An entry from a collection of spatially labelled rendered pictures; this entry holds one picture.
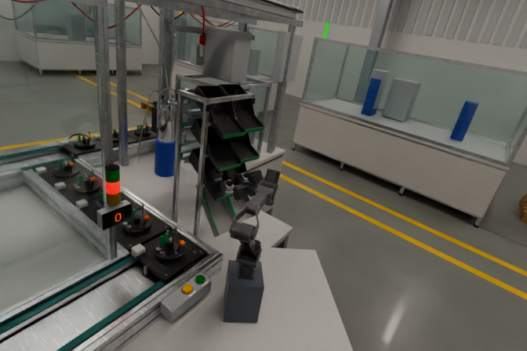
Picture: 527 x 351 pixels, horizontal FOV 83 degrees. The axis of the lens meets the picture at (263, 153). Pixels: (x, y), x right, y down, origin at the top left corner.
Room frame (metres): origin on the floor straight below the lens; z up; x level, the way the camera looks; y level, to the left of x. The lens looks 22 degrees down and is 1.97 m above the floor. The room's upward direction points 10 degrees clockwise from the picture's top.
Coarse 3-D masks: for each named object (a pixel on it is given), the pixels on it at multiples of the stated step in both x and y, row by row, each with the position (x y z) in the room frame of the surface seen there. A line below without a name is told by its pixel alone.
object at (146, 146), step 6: (132, 144) 2.20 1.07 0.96; (138, 144) 2.22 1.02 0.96; (144, 144) 2.27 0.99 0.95; (150, 144) 2.32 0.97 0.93; (114, 150) 2.05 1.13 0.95; (132, 150) 2.17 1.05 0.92; (144, 150) 2.27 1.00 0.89; (150, 150) 2.31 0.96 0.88; (114, 156) 2.05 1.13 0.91; (132, 156) 2.17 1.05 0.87
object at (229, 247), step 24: (120, 168) 1.95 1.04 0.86; (144, 168) 2.01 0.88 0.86; (144, 192) 1.69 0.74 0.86; (168, 192) 1.74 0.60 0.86; (192, 192) 1.79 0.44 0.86; (168, 216) 1.48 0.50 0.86; (192, 216) 1.52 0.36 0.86; (264, 216) 1.65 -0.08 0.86; (216, 240) 1.34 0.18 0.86; (264, 240) 1.41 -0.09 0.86; (216, 288) 1.01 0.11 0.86; (192, 312) 0.88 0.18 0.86; (144, 336) 0.74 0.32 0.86
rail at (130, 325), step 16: (208, 256) 1.10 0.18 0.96; (192, 272) 0.99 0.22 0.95; (208, 272) 1.04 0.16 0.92; (176, 288) 0.89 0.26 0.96; (144, 304) 0.80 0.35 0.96; (160, 304) 0.82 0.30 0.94; (128, 320) 0.72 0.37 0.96; (144, 320) 0.76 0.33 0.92; (96, 336) 0.65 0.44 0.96; (112, 336) 0.66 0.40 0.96; (128, 336) 0.71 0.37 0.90
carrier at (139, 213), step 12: (132, 216) 1.25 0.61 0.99; (156, 216) 1.31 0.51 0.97; (120, 228) 1.18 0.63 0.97; (132, 228) 1.17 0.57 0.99; (144, 228) 1.18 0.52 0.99; (156, 228) 1.22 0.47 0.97; (168, 228) 1.23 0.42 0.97; (120, 240) 1.10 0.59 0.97; (132, 240) 1.11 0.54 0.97; (144, 240) 1.12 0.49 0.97
